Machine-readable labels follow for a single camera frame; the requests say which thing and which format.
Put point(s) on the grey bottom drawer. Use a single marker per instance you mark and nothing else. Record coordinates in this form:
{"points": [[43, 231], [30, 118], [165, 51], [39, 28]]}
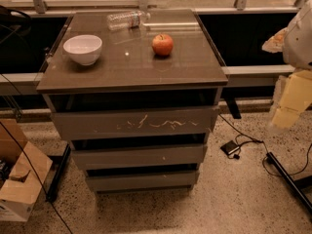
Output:
{"points": [[134, 182]]}

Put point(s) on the grey drawer cabinet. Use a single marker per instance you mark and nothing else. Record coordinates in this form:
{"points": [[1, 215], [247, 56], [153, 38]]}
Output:
{"points": [[130, 76]]}

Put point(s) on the grey drawer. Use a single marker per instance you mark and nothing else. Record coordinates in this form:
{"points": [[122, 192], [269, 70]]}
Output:
{"points": [[134, 182], [139, 157], [136, 123]]}

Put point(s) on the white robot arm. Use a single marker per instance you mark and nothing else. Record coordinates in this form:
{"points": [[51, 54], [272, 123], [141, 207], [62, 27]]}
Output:
{"points": [[297, 49]]}

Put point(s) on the small black power adapter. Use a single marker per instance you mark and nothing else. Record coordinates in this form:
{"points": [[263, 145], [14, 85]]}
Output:
{"points": [[230, 147]]}

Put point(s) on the white ceramic bowl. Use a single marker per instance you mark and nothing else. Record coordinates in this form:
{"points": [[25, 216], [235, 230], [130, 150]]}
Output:
{"points": [[83, 49]]}

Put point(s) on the black bag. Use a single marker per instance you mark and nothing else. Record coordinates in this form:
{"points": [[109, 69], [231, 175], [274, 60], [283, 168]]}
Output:
{"points": [[13, 23]]}

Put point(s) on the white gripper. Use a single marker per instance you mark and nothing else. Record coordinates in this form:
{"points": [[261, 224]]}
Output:
{"points": [[298, 43]]}

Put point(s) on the cardboard box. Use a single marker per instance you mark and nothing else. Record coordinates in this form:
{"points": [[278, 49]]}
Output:
{"points": [[28, 169]]}

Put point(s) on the black metal stand leg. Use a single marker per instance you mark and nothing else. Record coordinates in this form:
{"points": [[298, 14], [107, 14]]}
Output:
{"points": [[295, 185]]}

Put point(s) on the red apple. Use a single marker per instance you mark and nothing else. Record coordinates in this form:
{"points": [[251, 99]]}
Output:
{"points": [[162, 44]]}

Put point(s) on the black bar on floor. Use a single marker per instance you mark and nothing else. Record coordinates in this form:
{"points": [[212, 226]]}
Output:
{"points": [[59, 165]]}

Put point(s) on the clear plastic water bottle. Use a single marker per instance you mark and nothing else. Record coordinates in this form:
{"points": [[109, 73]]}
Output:
{"points": [[127, 20]]}

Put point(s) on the grey top drawer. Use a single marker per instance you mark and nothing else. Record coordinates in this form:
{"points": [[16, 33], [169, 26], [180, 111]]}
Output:
{"points": [[136, 123]]}

